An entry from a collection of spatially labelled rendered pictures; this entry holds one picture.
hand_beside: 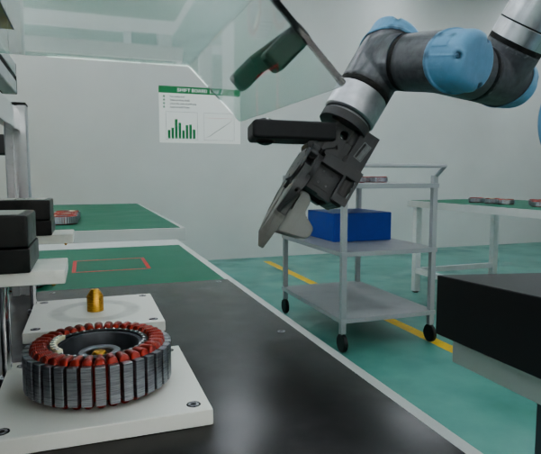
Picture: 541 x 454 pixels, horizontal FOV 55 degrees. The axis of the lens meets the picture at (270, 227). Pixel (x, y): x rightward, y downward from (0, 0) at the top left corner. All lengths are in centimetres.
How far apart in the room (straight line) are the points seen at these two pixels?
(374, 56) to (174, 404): 52
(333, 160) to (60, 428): 46
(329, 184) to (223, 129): 527
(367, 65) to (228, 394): 48
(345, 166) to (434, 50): 17
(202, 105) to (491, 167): 401
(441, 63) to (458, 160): 673
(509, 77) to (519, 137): 730
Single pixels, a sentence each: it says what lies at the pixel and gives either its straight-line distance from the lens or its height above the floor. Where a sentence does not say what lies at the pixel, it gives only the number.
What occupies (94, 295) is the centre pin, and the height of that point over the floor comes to 80.
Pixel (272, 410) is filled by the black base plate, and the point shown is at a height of 77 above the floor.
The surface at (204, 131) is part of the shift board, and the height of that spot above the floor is 143.
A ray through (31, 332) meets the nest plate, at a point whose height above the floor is 78.
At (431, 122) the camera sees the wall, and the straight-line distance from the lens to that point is 715.
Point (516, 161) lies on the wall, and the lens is 803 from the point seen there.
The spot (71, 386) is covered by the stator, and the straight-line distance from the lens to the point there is 40.
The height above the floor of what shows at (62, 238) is 88.
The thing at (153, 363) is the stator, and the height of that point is 81.
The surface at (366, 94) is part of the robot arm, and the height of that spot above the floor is 106.
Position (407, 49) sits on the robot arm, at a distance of 71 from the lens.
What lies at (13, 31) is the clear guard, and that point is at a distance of 48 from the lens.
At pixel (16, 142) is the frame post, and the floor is 100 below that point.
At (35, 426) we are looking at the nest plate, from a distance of 40.
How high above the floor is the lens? 95
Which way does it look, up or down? 6 degrees down
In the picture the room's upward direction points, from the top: straight up
